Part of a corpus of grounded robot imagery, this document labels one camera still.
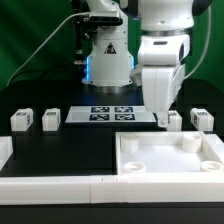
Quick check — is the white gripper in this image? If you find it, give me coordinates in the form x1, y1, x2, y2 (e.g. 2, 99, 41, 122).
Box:
138, 34, 190, 128

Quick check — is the white square tabletop part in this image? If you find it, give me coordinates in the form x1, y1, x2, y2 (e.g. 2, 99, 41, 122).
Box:
116, 132, 224, 175

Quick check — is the white right fence block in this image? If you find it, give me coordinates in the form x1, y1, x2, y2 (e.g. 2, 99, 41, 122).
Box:
205, 134, 224, 147

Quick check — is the white fence block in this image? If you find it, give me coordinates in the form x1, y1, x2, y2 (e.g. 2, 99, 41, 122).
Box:
205, 134, 224, 147
0, 136, 13, 171

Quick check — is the white marker sheet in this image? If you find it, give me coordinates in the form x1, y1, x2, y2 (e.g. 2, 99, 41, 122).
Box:
66, 106, 156, 123

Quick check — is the white left fence block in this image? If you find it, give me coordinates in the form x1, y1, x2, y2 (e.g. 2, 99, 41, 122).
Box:
0, 136, 13, 171

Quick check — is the white front fence rail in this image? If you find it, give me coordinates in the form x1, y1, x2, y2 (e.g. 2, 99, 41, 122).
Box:
0, 172, 224, 205

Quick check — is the white cable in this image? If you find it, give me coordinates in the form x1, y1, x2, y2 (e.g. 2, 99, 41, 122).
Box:
5, 11, 91, 88

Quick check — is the black cable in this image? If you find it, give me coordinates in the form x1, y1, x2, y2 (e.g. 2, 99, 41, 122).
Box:
6, 64, 84, 88

